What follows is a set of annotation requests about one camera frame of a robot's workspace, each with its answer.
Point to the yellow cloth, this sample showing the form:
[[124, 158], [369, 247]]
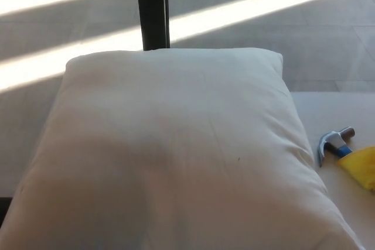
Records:
[[360, 166]]

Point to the white pillow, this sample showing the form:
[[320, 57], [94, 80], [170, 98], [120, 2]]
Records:
[[175, 150]]

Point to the black pillar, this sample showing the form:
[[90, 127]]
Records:
[[153, 7]]

